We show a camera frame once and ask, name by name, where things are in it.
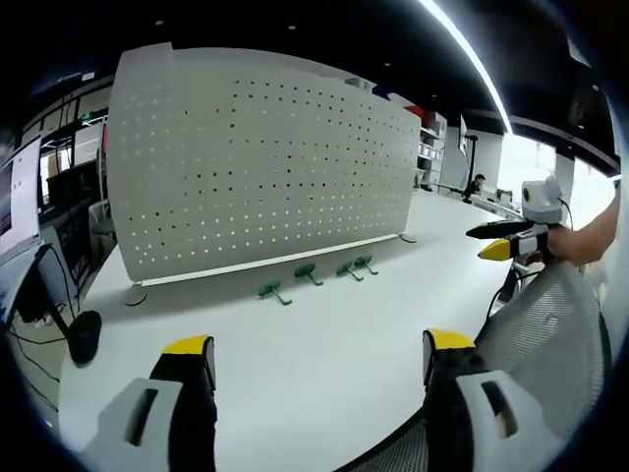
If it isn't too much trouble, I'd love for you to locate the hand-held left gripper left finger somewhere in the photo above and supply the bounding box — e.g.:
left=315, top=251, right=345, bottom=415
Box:
left=80, top=334, right=218, bottom=472

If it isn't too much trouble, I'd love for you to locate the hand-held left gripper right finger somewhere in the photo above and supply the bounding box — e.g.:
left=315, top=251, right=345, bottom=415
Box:
left=422, top=328, right=576, bottom=472

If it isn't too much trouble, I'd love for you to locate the white perforated mounting plate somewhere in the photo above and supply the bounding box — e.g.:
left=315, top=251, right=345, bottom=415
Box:
left=105, top=41, right=423, bottom=308

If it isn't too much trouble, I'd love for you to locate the white mesh office chair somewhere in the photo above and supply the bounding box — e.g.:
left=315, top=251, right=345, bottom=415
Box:
left=343, top=255, right=613, bottom=472

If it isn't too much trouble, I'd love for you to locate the white storage shelf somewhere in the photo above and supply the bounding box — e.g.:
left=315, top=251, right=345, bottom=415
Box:
left=415, top=111, right=448, bottom=191

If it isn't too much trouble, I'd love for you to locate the black monitor stand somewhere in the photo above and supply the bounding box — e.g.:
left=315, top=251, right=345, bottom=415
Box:
left=14, top=243, right=80, bottom=345

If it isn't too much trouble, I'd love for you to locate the ceiling light strip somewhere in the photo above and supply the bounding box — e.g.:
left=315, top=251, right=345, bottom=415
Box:
left=422, top=0, right=515, bottom=137

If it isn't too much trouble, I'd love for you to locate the computer monitor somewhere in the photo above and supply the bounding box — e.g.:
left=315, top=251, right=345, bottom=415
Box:
left=0, top=136, right=44, bottom=269

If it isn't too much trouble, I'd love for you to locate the black cable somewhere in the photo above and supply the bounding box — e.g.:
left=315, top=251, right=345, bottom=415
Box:
left=7, top=304, right=70, bottom=414
left=485, top=267, right=540, bottom=321

